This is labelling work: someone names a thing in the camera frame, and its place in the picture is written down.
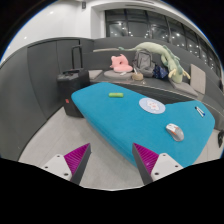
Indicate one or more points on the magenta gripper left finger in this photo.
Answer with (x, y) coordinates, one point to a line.
(71, 166)

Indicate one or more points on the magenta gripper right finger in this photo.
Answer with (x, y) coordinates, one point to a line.
(153, 166)

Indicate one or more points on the grey computer mouse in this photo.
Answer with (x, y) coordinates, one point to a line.
(175, 132)

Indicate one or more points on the round light blue mouse pad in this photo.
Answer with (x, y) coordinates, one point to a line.
(151, 105)

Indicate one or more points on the teal table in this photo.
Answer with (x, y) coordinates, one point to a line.
(122, 122)

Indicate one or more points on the blue white marker pen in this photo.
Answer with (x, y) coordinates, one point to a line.
(200, 111)

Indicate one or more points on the green cylindrical object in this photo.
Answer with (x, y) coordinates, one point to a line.
(116, 95)

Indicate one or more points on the black rolling suitcase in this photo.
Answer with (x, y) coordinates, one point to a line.
(71, 81)

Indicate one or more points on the grey square cushion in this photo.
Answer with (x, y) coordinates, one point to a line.
(184, 87)

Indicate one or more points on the dark blue bag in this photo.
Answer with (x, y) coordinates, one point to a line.
(160, 72)

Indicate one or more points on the round grey seat cushion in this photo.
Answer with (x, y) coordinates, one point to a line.
(117, 75)

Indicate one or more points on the grey backpack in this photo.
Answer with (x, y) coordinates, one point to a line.
(143, 63)

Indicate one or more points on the grey upright cushion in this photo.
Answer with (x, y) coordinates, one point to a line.
(198, 79)

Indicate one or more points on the pink plush toy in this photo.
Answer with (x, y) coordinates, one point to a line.
(120, 64)

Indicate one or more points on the green dragon plush toy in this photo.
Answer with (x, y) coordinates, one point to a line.
(172, 62)

